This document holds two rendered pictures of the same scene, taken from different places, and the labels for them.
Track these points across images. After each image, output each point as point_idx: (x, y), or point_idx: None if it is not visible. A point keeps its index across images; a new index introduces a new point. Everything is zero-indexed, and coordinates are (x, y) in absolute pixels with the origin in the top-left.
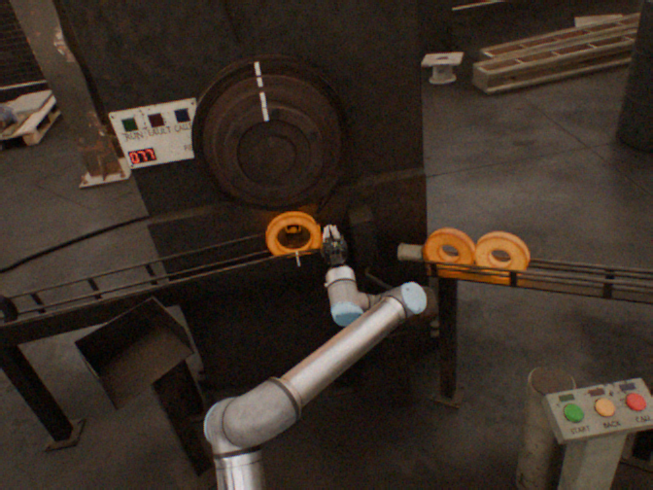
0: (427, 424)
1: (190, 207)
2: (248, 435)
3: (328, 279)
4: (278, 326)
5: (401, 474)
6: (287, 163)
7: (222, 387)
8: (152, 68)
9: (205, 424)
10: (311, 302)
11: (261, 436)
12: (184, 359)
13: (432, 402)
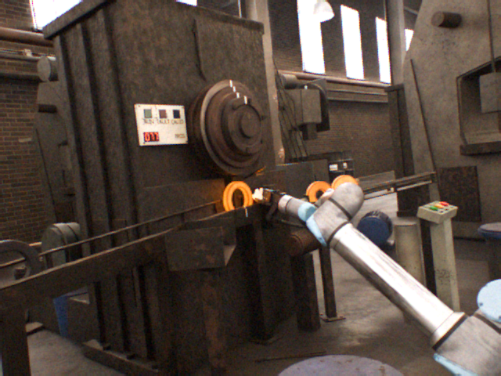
0: (339, 328)
1: (170, 183)
2: (355, 199)
3: (284, 200)
4: (221, 290)
5: (357, 345)
6: (254, 130)
7: (180, 374)
8: (161, 83)
9: (314, 224)
10: (239, 265)
11: (360, 200)
12: (235, 247)
13: (329, 322)
